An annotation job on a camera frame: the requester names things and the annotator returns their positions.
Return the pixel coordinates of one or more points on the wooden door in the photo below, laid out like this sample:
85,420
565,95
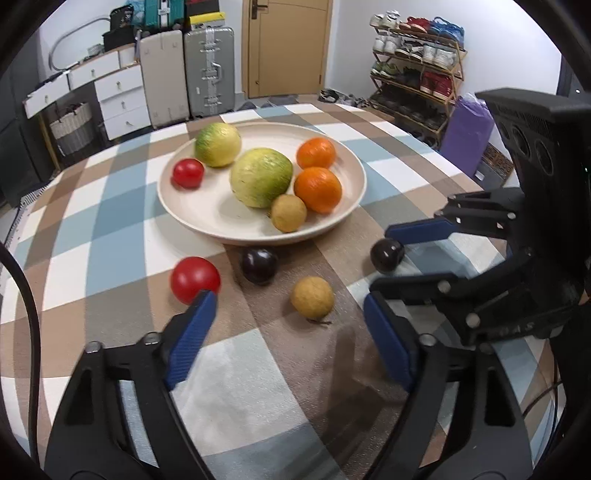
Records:
291,50

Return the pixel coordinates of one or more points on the oval metal frame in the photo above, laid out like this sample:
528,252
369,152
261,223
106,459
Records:
60,39

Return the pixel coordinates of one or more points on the black printed packet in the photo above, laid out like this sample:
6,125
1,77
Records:
121,18

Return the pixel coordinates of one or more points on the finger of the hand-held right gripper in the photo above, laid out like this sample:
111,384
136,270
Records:
461,295
425,230

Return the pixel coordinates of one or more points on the purple bag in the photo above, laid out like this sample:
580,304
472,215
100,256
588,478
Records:
466,138

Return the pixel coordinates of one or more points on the sneakers on floor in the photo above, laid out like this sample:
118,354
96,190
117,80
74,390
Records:
341,98

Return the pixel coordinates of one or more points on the large yellow-green guava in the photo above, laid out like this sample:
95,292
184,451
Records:
262,177

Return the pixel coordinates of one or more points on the dark grey fridge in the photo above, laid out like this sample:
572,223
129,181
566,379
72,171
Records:
23,138

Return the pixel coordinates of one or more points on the brown patterned doormat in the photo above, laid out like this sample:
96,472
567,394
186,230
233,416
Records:
496,161

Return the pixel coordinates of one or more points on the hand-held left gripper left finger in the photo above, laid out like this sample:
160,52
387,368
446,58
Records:
196,332

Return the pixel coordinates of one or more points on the grey slippers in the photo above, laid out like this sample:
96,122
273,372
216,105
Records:
277,101

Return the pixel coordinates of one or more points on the cream round plate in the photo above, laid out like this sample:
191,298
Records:
212,207

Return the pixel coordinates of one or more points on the wooden shoe rack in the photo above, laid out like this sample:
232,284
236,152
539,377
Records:
457,69

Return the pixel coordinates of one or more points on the teal suitcase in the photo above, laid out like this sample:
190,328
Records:
164,7

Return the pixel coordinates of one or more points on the dark purple plum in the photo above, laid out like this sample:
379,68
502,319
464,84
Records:
385,257
259,266

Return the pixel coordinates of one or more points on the silver suitcase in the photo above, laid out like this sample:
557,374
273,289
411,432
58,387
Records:
207,69

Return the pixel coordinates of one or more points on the large orange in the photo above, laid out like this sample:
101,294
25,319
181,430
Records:
318,189

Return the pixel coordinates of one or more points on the small yellow-green guava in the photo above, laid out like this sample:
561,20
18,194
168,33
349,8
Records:
217,144

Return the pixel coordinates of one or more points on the woven laundry basket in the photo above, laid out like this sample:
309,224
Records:
71,131

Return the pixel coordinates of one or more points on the white drawer desk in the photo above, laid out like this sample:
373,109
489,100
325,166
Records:
120,97

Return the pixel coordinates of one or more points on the yellow and black shoe box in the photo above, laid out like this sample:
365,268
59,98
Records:
205,21

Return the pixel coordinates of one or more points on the beige suitcase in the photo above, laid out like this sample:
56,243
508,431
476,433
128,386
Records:
164,78

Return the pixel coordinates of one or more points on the small orange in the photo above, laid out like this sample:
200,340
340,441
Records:
316,153

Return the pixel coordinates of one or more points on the small red tomato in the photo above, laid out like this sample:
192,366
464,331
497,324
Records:
188,173

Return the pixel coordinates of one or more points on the rows of assorted shoes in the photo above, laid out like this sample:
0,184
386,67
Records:
429,55

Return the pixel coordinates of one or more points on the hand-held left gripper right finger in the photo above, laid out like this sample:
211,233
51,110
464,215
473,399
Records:
388,337

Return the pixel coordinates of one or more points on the brown longan fruit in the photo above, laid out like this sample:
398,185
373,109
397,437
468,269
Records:
288,213
312,297

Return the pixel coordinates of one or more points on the large red tomato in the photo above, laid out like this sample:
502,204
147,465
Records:
194,279

